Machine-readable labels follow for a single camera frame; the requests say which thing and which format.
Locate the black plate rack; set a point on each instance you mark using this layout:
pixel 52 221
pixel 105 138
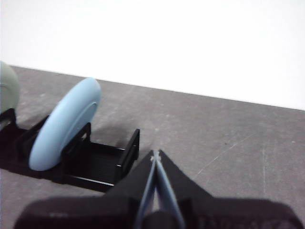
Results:
pixel 95 162

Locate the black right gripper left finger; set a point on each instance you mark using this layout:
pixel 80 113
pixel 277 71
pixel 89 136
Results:
pixel 95 212

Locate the green round plate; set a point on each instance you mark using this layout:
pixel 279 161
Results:
pixel 8 90

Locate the blue round plate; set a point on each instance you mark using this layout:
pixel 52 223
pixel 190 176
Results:
pixel 64 124

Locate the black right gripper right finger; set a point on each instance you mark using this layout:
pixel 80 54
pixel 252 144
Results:
pixel 226 214

